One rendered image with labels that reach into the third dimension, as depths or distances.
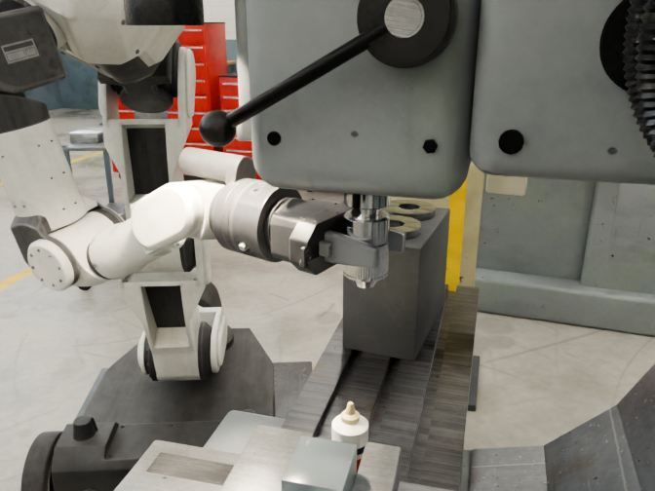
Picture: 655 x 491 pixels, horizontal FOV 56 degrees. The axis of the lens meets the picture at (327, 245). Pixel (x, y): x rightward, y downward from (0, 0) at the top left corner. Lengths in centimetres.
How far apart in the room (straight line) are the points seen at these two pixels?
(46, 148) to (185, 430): 78
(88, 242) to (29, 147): 15
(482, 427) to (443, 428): 167
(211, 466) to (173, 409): 92
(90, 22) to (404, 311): 60
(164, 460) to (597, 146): 50
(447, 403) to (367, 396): 11
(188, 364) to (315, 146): 107
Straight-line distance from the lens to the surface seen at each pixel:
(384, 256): 62
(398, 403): 87
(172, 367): 153
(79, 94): 1204
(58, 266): 91
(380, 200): 60
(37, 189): 92
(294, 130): 52
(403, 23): 46
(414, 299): 92
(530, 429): 255
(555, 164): 48
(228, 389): 163
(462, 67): 49
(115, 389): 170
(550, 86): 47
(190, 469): 67
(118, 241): 85
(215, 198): 72
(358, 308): 95
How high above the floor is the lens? 145
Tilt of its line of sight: 20 degrees down
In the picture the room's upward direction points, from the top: straight up
